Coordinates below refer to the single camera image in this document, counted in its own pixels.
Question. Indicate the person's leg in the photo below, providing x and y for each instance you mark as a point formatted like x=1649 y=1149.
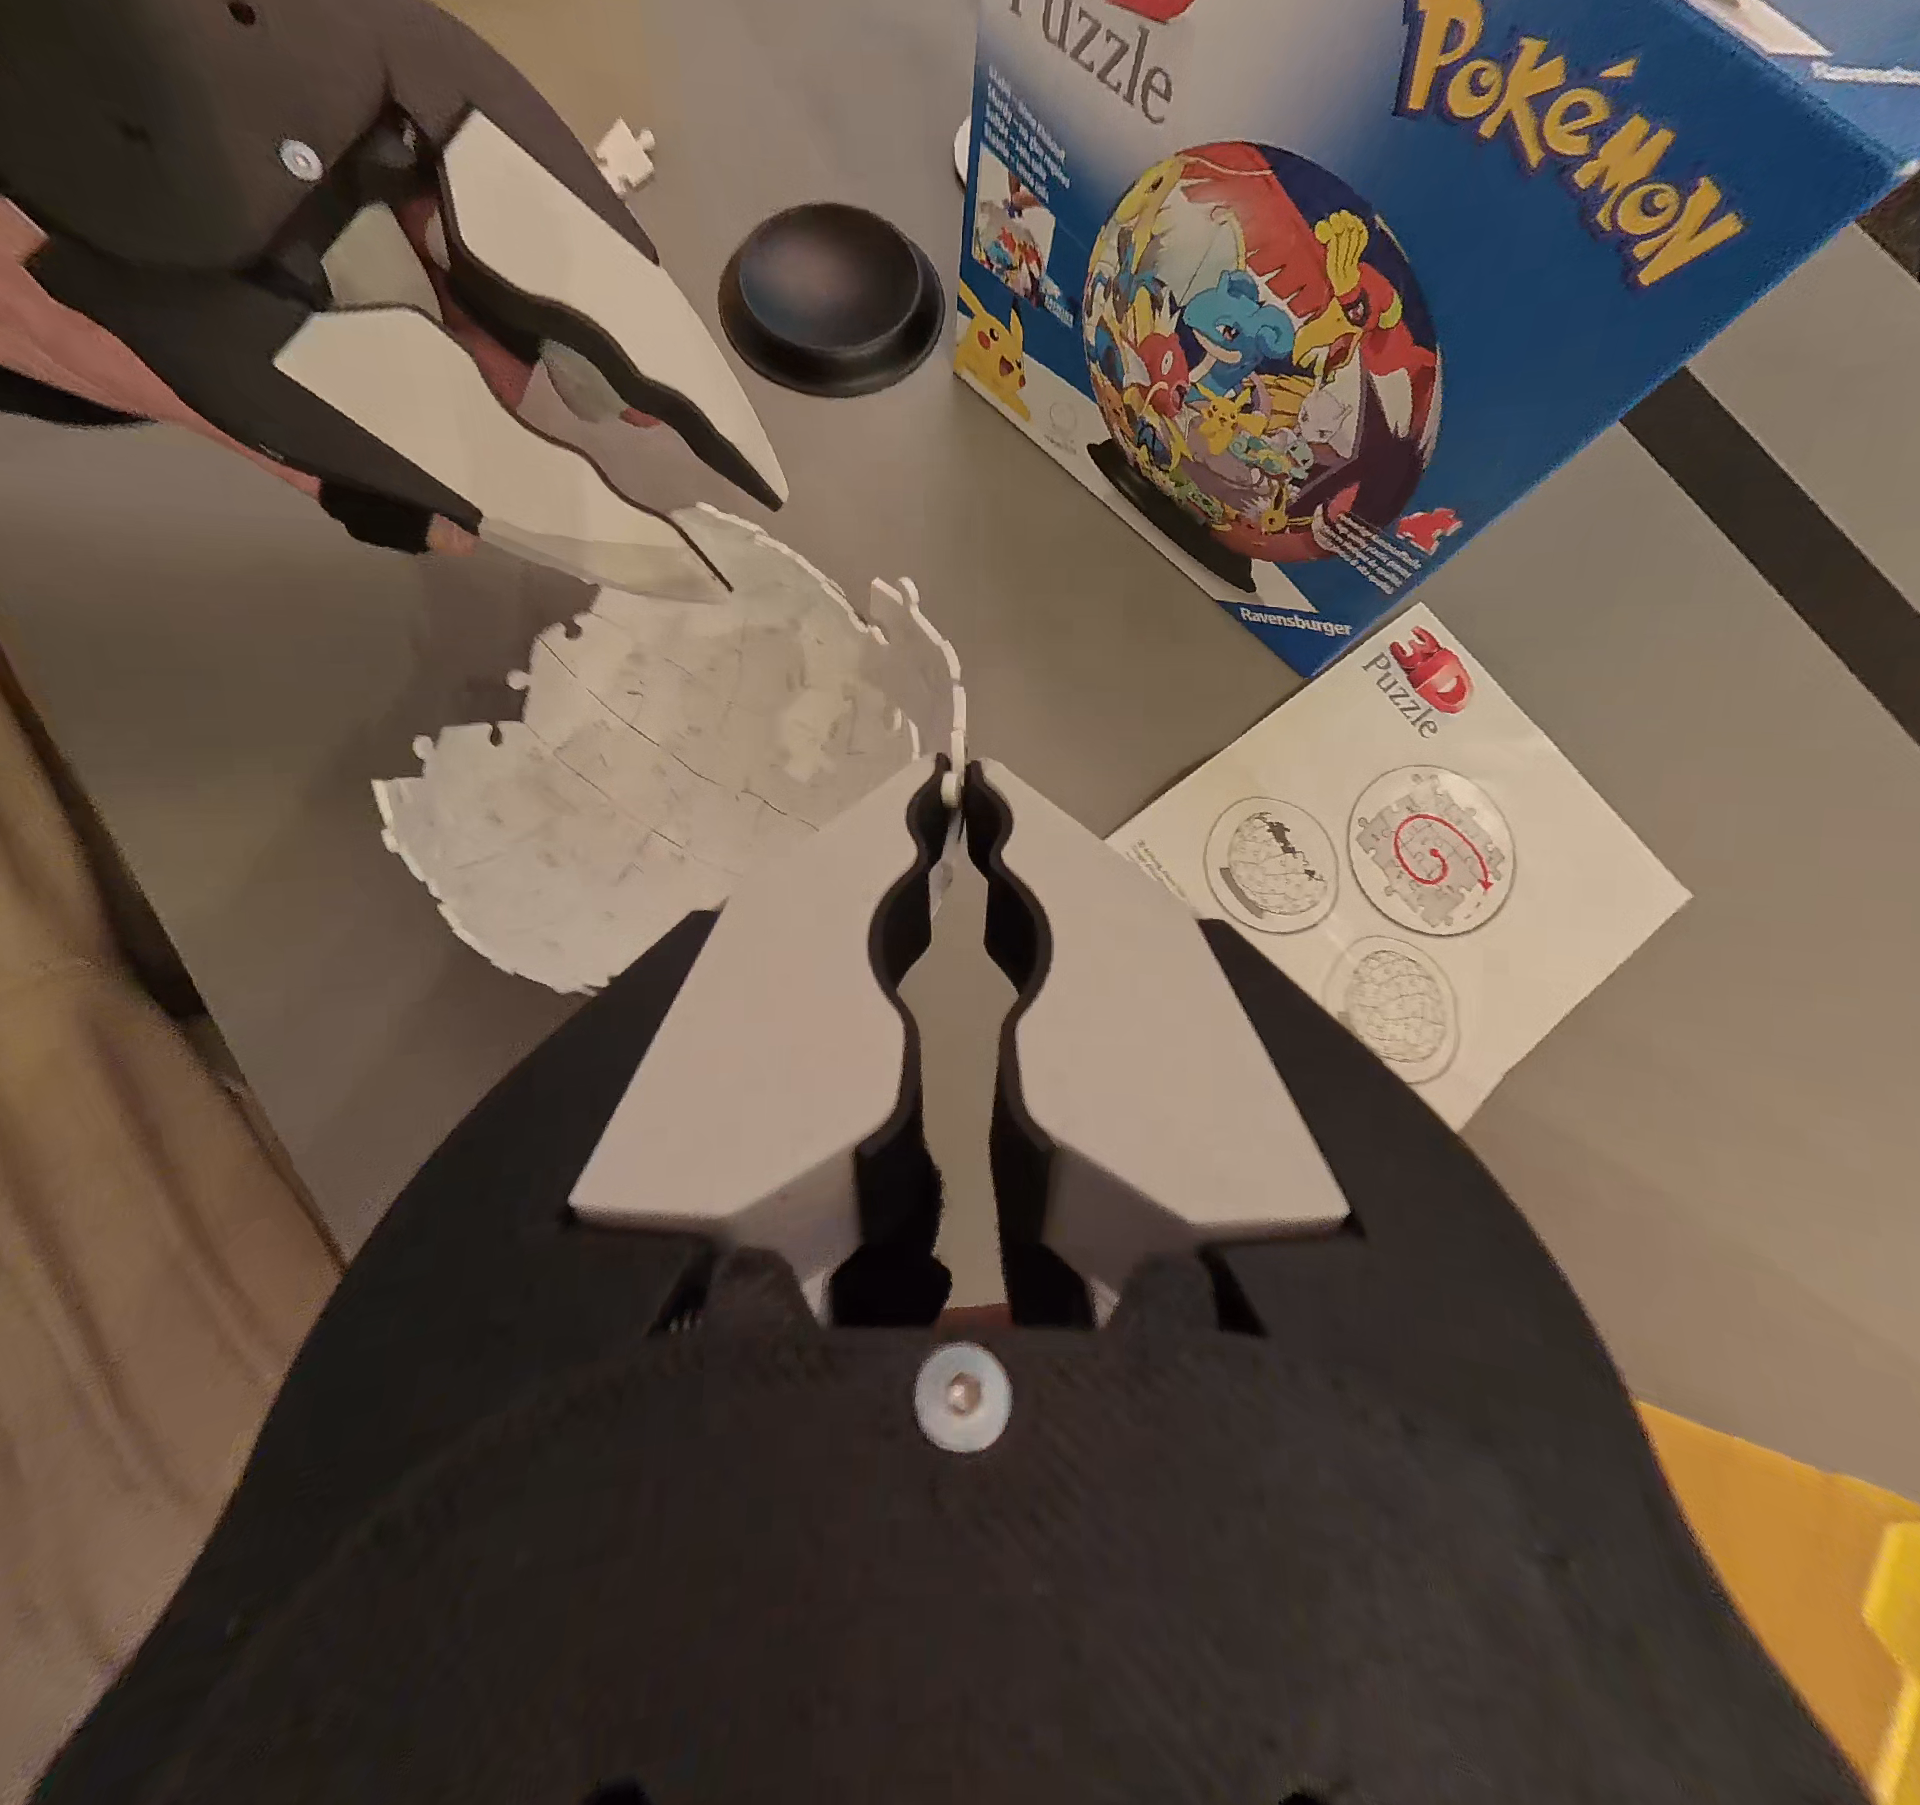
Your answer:
x=105 y=1233

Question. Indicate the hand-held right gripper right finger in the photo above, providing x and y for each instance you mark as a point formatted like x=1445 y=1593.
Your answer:
x=1172 y=1083

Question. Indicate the yellow box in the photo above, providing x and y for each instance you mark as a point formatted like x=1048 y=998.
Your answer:
x=1785 y=1578

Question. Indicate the blue puzzle box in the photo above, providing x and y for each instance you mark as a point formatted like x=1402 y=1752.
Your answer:
x=1350 y=188

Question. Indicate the black round ball stand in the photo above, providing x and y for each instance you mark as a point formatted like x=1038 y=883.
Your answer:
x=832 y=296

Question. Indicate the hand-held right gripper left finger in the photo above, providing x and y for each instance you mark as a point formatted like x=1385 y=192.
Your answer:
x=736 y=1083

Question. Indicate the person's left hand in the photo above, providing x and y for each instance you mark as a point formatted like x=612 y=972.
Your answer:
x=105 y=333

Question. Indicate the white rounded pad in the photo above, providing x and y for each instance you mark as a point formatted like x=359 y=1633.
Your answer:
x=965 y=152

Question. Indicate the white instruction leaflet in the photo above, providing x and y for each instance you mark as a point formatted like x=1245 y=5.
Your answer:
x=1560 y=847

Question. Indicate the partly built puzzle ball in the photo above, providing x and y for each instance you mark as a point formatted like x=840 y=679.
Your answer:
x=643 y=771

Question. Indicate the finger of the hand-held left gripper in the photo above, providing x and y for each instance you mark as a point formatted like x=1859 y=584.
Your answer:
x=600 y=272
x=423 y=398

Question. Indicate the loose white puzzle pieces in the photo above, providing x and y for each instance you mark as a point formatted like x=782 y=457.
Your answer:
x=626 y=152

